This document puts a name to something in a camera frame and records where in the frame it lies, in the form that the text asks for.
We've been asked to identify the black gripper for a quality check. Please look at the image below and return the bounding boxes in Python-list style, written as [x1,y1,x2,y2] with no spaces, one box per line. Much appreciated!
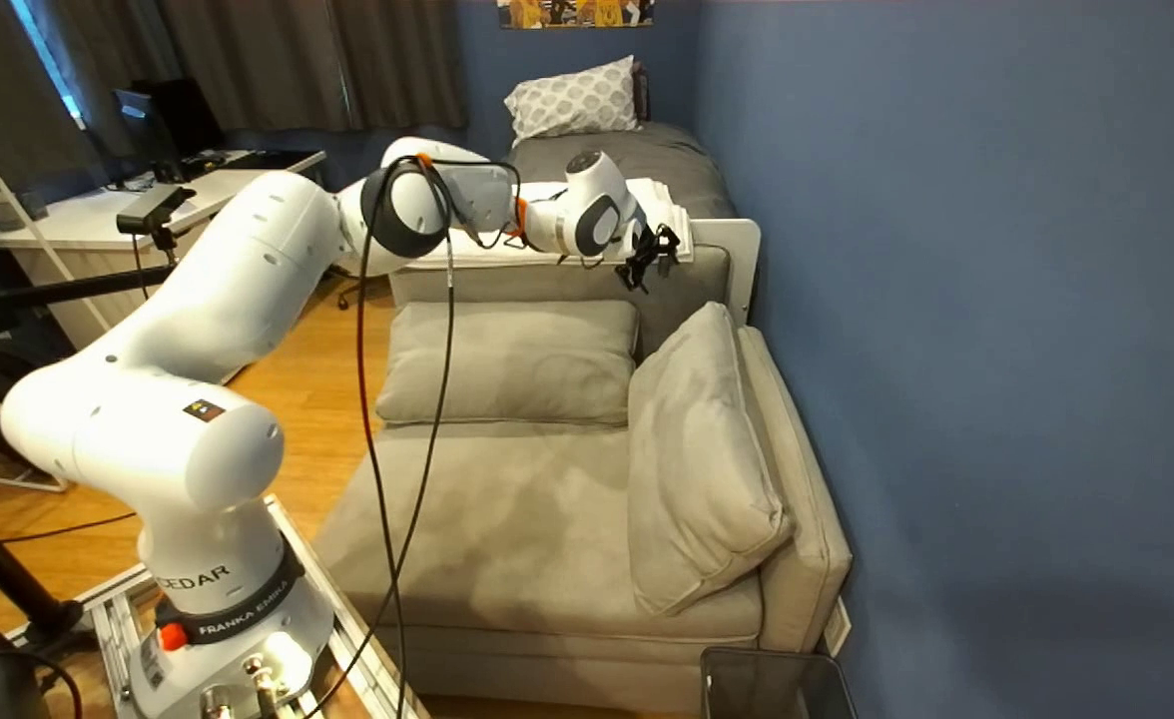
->
[612,220,687,295]

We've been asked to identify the grey sofa pillow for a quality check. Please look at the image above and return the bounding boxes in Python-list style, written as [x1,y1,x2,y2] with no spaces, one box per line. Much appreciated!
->
[622,301,797,619]
[370,295,648,430]

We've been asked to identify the patterned white bed pillow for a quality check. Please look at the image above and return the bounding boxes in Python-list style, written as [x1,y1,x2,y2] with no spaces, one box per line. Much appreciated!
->
[499,52,648,149]

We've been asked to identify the grey bed mattress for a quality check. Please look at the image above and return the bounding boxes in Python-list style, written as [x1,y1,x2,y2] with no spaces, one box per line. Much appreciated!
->
[510,120,736,226]

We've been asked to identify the grey fabric sofa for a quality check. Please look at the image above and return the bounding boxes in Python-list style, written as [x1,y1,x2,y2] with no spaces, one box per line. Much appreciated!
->
[312,244,860,719]

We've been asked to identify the dark grey curtains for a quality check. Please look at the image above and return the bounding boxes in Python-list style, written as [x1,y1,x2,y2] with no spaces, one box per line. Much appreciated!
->
[0,0,473,153]

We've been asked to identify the black computer monitor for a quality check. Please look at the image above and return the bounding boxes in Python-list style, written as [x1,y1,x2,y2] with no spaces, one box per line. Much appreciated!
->
[113,77,234,181]

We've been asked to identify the white desk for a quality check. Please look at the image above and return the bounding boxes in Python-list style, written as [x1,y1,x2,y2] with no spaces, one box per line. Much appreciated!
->
[0,144,333,258]

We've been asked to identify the black tripod stand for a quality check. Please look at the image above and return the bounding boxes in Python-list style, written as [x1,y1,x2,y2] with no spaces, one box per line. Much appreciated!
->
[0,262,169,658]

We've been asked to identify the framed wall picture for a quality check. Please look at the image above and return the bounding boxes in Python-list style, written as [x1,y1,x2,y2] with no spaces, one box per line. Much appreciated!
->
[495,0,659,37]

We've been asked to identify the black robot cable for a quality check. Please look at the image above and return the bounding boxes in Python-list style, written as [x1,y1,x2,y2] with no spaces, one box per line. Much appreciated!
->
[302,153,529,719]

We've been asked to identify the black camera on stand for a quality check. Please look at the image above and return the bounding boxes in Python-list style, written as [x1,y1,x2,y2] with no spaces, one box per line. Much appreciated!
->
[113,184,202,254]

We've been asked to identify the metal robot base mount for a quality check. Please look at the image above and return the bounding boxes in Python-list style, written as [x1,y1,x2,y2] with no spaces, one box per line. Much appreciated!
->
[85,493,435,719]

